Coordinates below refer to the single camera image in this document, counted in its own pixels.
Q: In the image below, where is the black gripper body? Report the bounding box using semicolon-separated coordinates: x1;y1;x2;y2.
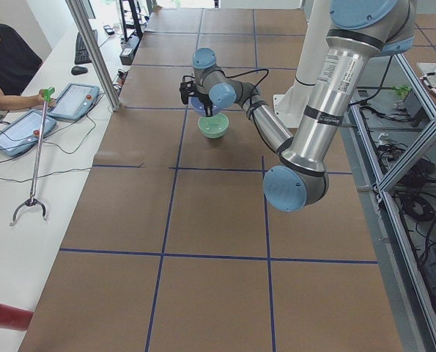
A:
193;87;212;104

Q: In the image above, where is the blue bowl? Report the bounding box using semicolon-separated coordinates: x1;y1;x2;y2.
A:
189;97;221;116

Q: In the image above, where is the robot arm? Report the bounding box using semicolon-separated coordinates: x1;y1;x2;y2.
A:
180;1;417;212

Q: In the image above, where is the green bowl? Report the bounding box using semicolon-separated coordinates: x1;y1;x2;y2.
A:
198;112;229;139

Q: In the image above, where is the person hand holding grabber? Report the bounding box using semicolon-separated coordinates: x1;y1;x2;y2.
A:
36;89;56;107

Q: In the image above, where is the black keyboard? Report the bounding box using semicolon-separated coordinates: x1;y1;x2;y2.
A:
74;32;92;65

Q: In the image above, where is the far teach pendant tablet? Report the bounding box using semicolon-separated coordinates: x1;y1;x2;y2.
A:
48;83;100;121

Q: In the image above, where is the teach pendant tablet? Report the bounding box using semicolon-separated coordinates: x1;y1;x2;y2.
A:
48;83;100;121
0;109;43;157

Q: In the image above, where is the black computer mouse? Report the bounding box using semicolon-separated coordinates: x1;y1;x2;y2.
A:
71;65;88;76

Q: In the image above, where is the brown paper table cover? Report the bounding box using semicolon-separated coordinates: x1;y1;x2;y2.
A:
21;9;402;351

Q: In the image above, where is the metal reacher grabber tool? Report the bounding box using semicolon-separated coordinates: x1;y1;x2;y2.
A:
9;87;56;227

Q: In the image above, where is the near teach pendant tablet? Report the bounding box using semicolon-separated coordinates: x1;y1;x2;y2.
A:
0;109;43;157

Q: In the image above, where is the person in black shirt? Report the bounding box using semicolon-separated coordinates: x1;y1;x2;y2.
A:
0;23;43;111

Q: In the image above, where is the red cylinder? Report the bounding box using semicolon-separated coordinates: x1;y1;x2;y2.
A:
0;303;33;331

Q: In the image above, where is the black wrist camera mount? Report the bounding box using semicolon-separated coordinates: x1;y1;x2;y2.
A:
179;76;196;105

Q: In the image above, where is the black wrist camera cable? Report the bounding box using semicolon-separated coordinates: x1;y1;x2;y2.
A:
182;68;270;107

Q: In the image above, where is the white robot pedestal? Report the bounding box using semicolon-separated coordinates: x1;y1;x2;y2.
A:
273;0;331;128

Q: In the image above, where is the aluminium frame post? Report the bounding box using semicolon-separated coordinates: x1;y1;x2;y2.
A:
65;0;120;111

